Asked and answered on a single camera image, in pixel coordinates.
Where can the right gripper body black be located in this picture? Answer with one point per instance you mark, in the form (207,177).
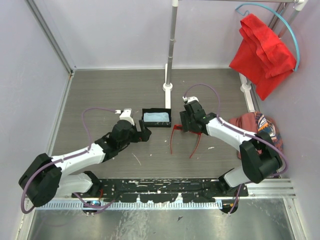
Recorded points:
(192,121)

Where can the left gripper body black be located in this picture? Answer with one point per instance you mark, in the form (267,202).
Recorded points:
(134,137)

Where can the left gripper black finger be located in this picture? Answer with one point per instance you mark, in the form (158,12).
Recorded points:
(144,135)
(143,128)

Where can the black sunglasses case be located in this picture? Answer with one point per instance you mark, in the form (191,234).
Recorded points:
(159,124)

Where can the light blue cleaning cloth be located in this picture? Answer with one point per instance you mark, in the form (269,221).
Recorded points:
(155,117)

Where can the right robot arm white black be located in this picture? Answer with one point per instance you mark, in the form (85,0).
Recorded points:
(259,157)

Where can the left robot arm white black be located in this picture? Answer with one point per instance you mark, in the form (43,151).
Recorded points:
(50,176)

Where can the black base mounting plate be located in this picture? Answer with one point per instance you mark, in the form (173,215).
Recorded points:
(155,190)

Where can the faded red printed t-shirt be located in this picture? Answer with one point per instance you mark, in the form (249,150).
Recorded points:
(257,122)

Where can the white rack foot right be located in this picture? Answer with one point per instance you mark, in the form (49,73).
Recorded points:
(246,87)

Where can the red cloth on hanger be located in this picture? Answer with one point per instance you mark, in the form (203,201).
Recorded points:
(262,57)

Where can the teal clothes hanger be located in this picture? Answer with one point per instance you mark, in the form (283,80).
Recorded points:
(293,36)

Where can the silver garment rack pole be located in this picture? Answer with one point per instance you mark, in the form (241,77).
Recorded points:
(299,4)

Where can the silver right rack pole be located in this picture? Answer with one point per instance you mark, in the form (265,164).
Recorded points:
(275,21)

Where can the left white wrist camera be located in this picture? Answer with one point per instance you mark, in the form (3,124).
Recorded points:
(126,115)

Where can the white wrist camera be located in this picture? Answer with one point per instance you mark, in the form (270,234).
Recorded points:
(126,115)
(187,100)

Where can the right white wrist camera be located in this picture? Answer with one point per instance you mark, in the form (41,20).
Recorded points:
(187,100)

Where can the aluminium frame rail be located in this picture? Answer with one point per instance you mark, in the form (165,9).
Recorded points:
(49,34)

